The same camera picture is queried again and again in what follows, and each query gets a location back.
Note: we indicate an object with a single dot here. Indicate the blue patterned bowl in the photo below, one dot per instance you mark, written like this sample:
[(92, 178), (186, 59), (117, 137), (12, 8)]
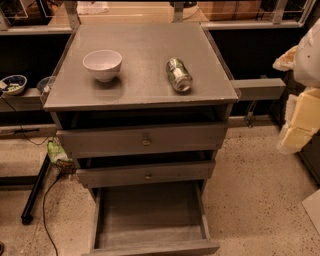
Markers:
[(13, 84)]

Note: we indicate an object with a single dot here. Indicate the white bowl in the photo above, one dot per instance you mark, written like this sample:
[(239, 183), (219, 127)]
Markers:
[(103, 65)]

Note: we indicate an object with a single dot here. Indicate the green chip bag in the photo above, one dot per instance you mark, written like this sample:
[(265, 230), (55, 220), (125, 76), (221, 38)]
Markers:
[(56, 152)]

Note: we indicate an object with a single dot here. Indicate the black stand leg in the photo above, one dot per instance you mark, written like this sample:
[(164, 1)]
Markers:
[(26, 216)]

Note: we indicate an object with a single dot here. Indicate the grey left shelf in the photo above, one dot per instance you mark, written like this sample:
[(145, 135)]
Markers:
[(28, 100)]

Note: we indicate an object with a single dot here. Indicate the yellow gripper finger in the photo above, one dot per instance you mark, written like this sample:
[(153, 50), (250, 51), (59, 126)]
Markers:
[(302, 121)]

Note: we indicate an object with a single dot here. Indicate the grey side beam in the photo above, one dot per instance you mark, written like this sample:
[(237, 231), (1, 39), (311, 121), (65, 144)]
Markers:
[(259, 89)]

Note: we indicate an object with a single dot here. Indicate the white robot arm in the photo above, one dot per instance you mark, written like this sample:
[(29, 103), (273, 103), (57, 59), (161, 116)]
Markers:
[(303, 59)]

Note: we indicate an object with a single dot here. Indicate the white floor board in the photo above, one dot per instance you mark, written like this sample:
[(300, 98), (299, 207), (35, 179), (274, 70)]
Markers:
[(312, 207)]

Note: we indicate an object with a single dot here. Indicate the grey drawer cabinet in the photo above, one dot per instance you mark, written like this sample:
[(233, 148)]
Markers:
[(141, 94)]

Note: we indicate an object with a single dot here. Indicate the bottom grey drawer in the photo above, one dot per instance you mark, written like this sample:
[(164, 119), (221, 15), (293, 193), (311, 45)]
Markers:
[(164, 219)]

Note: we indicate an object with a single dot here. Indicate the top grey drawer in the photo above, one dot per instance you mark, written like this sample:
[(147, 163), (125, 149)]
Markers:
[(134, 140)]

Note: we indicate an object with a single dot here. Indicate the clear small cup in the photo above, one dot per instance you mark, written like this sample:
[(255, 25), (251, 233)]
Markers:
[(45, 85)]

